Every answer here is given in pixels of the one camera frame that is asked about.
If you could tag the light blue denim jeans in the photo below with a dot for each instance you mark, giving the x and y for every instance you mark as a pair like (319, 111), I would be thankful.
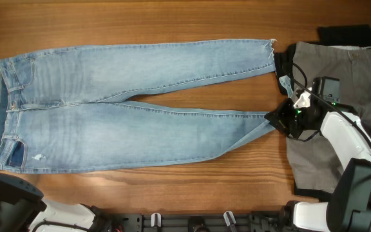
(71, 110)

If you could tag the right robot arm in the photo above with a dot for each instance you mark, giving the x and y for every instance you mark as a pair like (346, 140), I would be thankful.
(349, 207)

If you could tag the black garment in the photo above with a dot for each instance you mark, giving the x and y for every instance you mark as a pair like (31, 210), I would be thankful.
(351, 35)

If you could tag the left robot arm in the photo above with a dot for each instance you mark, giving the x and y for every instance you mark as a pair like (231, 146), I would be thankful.
(23, 206)

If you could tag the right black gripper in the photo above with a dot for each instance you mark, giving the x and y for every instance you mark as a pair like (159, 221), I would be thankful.
(278, 118)

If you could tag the grey trousers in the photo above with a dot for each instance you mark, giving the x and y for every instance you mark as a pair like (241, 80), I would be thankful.
(313, 160)

